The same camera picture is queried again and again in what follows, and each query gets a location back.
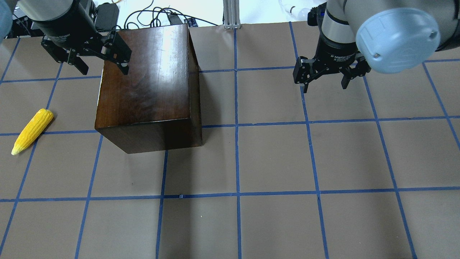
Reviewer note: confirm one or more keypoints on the yellow corn cob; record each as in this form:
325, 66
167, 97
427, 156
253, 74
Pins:
32, 130

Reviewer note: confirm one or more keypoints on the aluminium frame post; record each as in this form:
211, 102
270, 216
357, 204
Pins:
231, 15

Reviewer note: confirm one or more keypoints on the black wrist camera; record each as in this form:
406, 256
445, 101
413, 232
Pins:
106, 17

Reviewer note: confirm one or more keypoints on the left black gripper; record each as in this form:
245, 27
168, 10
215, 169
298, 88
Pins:
61, 26

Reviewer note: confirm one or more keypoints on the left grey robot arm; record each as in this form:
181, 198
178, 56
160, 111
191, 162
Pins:
33, 9

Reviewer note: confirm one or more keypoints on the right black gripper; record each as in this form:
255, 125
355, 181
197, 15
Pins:
336, 52

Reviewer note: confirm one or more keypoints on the dark wooden drawer cabinet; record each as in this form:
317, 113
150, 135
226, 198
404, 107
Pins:
156, 106

